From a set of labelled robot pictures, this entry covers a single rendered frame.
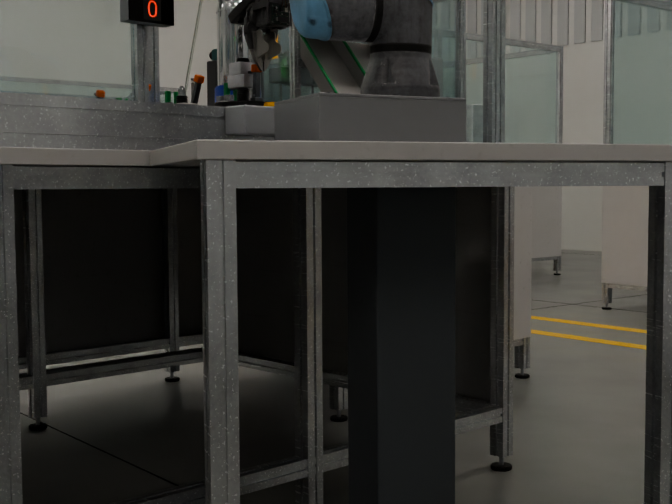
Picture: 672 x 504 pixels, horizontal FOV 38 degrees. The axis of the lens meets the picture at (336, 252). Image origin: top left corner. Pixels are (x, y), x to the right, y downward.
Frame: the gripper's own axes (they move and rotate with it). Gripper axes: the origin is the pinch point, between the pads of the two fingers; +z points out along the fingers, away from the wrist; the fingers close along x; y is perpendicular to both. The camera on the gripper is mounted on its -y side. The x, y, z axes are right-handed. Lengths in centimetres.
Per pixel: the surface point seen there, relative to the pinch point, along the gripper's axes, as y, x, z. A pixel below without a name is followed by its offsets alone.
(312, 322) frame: 18, -1, 58
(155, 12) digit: -16.0, -18.1, -12.3
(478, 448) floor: -2, 84, 107
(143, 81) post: -20.8, -18.7, 3.2
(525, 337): -54, 181, 90
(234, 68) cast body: -7.1, -2.2, 0.1
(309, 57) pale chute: -7.2, 21.8, -4.6
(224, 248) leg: 61, -56, 38
